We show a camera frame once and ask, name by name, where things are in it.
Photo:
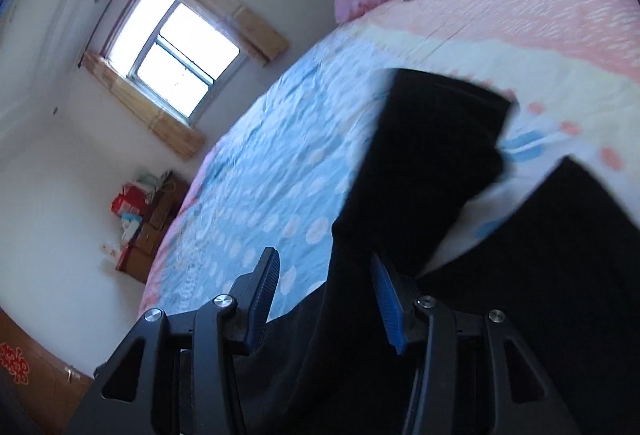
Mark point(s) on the beige patterned curtain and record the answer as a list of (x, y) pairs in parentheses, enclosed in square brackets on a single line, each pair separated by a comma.
[(230, 15), (150, 110)]

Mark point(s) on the blue and white box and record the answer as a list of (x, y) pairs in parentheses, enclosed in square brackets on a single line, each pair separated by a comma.
[(131, 226)]

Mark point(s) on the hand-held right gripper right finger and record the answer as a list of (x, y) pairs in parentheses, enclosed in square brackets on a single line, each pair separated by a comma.
[(387, 305)]

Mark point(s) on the black pants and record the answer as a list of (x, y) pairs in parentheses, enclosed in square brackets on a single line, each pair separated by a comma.
[(425, 140)]

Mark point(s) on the red paper door decoration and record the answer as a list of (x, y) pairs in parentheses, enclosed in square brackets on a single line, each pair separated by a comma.
[(14, 362)]

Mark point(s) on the wooden dresser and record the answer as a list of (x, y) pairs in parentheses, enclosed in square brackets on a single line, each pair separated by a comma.
[(155, 220)]

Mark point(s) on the polka dot bed sheet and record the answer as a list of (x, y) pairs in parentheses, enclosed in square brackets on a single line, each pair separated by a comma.
[(280, 140)]

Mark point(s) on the window with metal frame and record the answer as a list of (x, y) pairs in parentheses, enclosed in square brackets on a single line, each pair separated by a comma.
[(190, 45)]

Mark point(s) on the wooden door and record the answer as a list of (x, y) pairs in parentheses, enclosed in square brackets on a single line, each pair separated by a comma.
[(45, 395)]

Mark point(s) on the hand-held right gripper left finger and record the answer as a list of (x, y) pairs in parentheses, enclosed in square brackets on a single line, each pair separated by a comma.
[(265, 295)]

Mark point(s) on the red gift box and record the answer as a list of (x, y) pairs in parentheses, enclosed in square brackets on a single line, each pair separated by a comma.
[(127, 202)]

